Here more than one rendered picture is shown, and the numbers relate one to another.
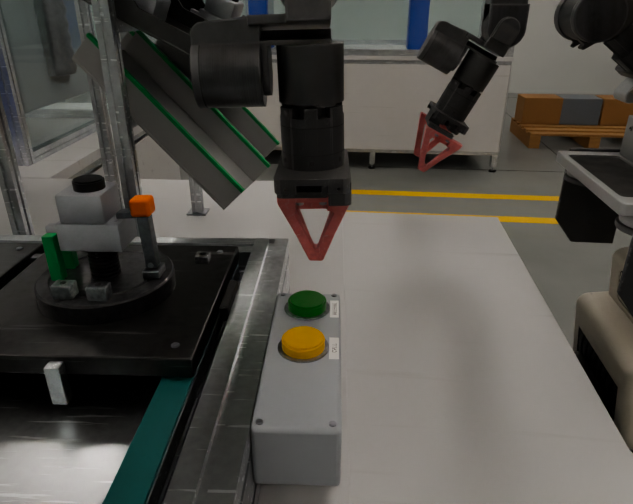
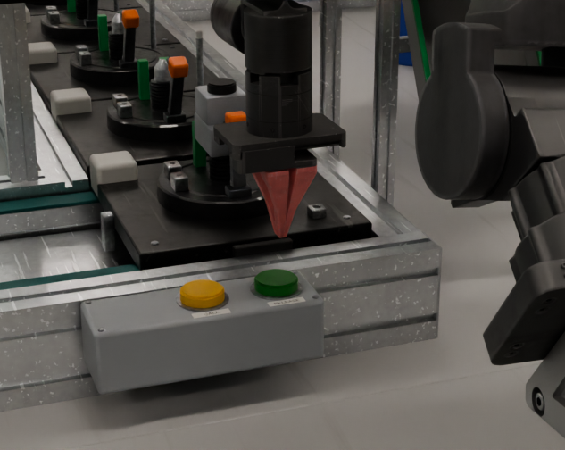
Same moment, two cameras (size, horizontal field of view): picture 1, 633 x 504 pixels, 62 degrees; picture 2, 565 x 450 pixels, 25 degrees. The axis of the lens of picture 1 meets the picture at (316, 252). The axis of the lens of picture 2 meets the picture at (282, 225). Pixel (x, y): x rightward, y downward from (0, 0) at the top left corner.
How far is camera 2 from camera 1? 1.02 m
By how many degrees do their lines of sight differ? 62
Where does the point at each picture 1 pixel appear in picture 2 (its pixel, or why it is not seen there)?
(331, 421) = (102, 328)
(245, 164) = not seen: hidden behind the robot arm
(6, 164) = (325, 54)
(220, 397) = (109, 282)
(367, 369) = (333, 416)
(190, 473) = (25, 292)
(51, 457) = (59, 270)
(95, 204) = (204, 104)
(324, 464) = (94, 363)
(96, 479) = not seen: hidden behind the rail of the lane
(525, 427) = not seen: outside the picture
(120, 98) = (382, 14)
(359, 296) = (502, 383)
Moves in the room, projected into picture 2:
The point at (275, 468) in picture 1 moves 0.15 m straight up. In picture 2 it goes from (86, 349) to (75, 194)
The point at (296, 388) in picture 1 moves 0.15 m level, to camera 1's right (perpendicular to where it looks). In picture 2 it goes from (138, 308) to (189, 387)
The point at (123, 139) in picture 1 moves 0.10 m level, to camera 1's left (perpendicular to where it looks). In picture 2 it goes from (379, 61) to (342, 39)
